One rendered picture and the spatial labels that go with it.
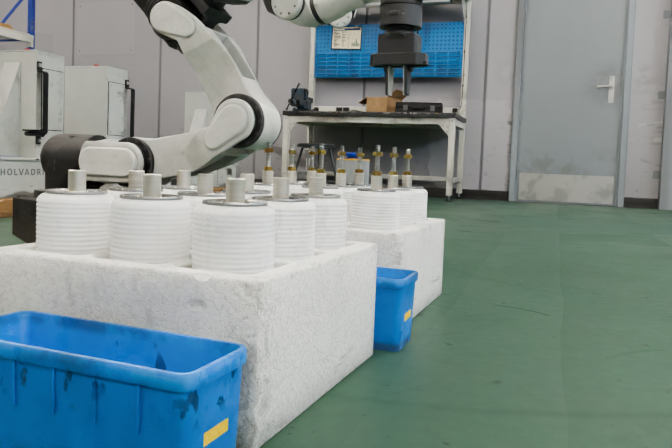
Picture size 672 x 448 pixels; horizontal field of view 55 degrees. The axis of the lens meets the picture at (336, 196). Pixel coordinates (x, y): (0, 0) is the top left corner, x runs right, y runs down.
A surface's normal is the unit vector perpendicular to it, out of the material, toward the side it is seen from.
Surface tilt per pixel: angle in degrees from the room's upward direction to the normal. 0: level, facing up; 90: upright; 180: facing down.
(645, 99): 90
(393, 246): 90
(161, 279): 90
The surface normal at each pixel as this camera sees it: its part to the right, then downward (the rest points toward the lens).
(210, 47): -0.14, 0.43
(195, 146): -0.61, 0.29
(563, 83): -0.32, 0.04
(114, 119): 0.95, 0.05
